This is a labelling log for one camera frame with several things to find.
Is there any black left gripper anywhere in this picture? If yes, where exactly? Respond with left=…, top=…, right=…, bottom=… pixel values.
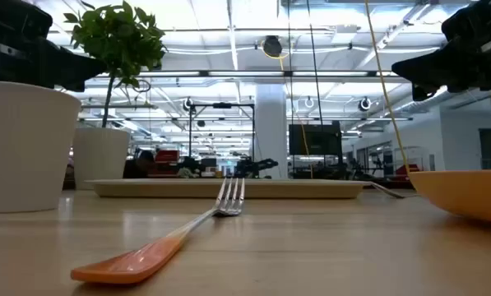
left=0, top=0, right=107, bottom=93

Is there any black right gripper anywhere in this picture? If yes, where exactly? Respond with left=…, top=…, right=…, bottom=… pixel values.
left=391, top=0, right=491, bottom=102

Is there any white plastic cup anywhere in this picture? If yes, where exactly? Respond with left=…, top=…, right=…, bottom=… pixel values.
left=0, top=81, right=82, bottom=214

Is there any spoon with orange handle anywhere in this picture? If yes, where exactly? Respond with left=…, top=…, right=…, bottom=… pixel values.
left=370, top=182, right=419, bottom=200

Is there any fork with orange handle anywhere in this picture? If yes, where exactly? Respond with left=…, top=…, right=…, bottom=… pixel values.
left=70, top=176, right=246, bottom=285

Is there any beige rectangular tray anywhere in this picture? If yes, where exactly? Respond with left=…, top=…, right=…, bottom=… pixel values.
left=84, top=178, right=372, bottom=201

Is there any green leafy potted plant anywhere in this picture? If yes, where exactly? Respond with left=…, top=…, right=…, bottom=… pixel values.
left=63, top=0, right=168, bottom=129

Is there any white ribbed plant pot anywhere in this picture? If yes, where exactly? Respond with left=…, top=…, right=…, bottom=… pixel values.
left=72, top=127, right=132, bottom=191

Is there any red and white sign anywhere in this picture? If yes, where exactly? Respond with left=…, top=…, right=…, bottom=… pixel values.
left=395, top=163, right=422, bottom=178

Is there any person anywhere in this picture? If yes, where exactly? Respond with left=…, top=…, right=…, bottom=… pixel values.
left=123, top=150, right=156, bottom=179

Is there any red tool chest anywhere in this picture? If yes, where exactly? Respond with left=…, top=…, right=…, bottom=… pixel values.
left=154, top=149, right=181, bottom=176

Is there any black monitor screen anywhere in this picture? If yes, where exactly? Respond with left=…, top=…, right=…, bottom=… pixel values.
left=288, top=121, right=344, bottom=156

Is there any white building column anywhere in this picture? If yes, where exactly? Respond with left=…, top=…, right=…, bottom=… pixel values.
left=254, top=84, right=290, bottom=180

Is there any yellow hanging cable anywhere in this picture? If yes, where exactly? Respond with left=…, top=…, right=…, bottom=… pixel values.
left=364, top=0, right=411, bottom=176

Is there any black metal frame rig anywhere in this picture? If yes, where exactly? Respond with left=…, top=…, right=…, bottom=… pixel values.
left=187, top=101, right=257, bottom=164

